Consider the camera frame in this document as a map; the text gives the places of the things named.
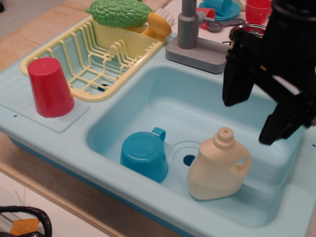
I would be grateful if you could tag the yellow dish drying rack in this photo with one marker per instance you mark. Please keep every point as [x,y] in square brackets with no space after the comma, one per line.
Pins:
[97,60]

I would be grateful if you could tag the cream detergent bottle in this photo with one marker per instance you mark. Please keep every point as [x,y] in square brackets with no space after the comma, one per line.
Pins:
[219,168]

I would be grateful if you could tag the blue plastic mug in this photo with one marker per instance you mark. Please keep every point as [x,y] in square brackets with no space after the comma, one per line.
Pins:
[144,153]

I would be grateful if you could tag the steel pot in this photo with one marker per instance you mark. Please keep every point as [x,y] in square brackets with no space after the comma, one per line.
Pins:
[254,29]

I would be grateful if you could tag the orange tape piece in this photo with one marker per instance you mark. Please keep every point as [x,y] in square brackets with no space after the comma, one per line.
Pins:
[24,226]

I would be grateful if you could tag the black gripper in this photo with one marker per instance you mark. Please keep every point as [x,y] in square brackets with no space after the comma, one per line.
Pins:
[282,63]

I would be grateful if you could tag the small red cup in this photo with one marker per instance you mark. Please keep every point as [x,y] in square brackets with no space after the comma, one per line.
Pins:
[205,16]

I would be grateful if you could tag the red plastic cup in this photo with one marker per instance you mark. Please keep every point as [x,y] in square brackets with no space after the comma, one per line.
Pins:
[51,92]

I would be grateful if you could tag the blue cup on saucer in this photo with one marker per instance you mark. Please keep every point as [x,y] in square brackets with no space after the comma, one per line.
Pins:
[221,7]

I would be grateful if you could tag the light blue toy sink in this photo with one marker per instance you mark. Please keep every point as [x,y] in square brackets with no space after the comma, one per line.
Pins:
[278,195]

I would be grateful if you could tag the red mug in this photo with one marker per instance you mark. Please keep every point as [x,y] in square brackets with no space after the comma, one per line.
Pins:
[257,11]

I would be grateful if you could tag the grey measuring spoon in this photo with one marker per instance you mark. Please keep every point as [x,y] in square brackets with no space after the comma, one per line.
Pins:
[217,26]

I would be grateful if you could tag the grey toy faucet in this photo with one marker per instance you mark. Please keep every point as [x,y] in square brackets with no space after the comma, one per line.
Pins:
[190,50]

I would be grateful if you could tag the green bitter gourd toy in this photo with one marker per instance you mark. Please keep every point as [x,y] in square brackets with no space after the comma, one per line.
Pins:
[119,13]

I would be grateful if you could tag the yellow dish brush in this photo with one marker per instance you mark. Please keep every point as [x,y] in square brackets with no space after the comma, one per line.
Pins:
[160,23]

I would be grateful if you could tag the blue saucer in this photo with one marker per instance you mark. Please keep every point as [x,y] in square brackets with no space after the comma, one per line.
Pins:
[234,12]

